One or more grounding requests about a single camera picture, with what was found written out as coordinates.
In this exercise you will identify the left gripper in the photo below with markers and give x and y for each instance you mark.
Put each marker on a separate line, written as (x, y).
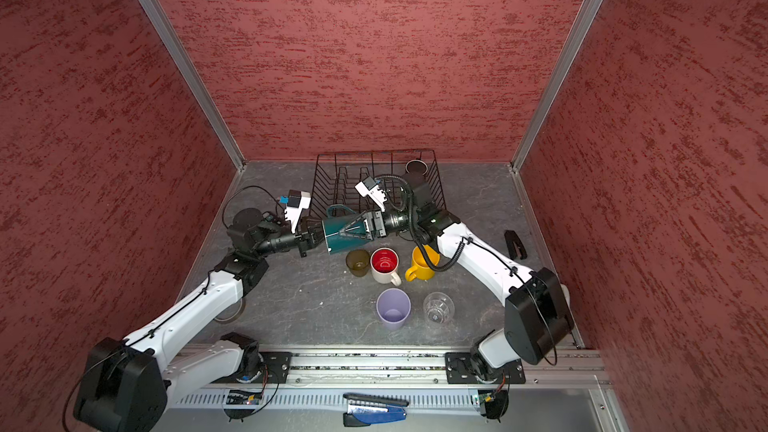
(308, 238)

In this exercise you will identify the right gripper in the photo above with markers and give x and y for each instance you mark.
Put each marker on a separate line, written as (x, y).
(376, 223)

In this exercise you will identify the white cup teal outside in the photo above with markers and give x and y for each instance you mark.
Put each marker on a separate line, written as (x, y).
(335, 246)

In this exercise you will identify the yellow mug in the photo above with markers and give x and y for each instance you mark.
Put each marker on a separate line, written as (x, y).
(419, 268)

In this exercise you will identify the black mug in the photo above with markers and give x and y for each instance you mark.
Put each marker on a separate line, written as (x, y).
(415, 171)

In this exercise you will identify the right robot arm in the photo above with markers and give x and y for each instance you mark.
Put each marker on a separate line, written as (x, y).
(537, 315)

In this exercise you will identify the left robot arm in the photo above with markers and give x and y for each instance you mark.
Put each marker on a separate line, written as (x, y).
(128, 384)

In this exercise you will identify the olive green glass cup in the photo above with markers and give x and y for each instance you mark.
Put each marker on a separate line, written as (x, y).
(358, 262)

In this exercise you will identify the white mug red inside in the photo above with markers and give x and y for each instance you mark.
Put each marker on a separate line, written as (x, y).
(384, 263)

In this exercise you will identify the lavender cup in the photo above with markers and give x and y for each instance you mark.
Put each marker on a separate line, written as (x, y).
(393, 307)

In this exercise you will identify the clear glass cup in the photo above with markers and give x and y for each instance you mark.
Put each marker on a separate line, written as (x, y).
(439, 308)

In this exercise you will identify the small black stapler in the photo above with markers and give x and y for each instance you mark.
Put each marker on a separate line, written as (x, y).
(515, 246)

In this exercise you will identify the left circuit board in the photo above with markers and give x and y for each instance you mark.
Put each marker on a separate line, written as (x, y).
(243, 398)

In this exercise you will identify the circuit board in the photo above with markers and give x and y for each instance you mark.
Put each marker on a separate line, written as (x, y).
(493, 405)
(243, 398)

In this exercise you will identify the blue black stapler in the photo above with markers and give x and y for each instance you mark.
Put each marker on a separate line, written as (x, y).
(365, 410)

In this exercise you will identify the right circuit board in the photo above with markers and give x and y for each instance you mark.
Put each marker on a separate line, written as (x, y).
(493, 405)

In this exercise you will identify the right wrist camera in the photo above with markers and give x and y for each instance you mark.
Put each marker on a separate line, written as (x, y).
(370, 188)

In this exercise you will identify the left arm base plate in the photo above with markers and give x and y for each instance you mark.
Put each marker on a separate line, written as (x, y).
(273, 367)

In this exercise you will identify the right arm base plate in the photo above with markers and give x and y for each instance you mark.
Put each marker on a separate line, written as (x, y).
(469, 368)

